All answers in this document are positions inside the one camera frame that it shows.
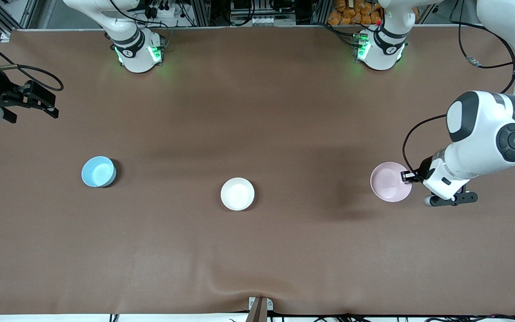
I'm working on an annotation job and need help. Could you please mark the white power strip with plugs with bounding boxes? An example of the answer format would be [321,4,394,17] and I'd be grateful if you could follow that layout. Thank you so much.
[144,0,182,19]

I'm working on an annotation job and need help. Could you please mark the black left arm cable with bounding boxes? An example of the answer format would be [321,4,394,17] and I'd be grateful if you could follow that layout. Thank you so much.
[402,0,515,176]

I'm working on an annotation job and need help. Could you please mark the grey metal table bracket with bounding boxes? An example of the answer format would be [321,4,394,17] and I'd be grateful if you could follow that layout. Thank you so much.
[248,296,274,312]

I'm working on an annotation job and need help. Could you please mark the black electronics box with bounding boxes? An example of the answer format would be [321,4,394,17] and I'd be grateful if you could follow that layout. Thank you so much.
[231,0,277,14]

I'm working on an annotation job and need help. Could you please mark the orange packaged snacks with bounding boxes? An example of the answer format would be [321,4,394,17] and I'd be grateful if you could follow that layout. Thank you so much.
[328,0,384,26]

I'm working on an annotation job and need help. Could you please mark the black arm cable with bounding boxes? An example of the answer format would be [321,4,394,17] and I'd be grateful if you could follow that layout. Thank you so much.
[402,0,515,176]
[0,28,64,93]

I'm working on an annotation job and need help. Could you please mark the white socket strip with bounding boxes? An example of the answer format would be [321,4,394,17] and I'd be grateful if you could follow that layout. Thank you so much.
[249,16,296,26]

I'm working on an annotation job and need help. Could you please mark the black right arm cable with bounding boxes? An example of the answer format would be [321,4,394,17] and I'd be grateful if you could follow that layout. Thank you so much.
[0,28,64,93]

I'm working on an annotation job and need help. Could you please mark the white bowl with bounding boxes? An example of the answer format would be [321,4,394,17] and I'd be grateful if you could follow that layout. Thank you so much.
[220,177,255,211]

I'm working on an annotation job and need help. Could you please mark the blue bowl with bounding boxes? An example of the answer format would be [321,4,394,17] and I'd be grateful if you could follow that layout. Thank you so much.
[81,156,117,188]

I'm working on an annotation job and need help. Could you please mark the aluminium frame rail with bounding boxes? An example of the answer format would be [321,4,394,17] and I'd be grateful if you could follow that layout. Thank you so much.
[0,0,40,36]

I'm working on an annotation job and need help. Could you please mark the aluminium frame post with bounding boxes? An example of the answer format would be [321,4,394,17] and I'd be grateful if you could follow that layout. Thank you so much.
[310,0,332,26]
[190,0,211,27]

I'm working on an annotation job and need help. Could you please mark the brown table mat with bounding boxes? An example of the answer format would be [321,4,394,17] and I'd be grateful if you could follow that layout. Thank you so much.
[0,26,515,316]

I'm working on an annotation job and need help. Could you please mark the brown camera post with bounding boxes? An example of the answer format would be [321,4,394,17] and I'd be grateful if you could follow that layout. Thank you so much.
[246,297,268,322]

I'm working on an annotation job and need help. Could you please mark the pink bowl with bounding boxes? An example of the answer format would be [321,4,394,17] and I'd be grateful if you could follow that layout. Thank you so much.
[370,162,413,203]

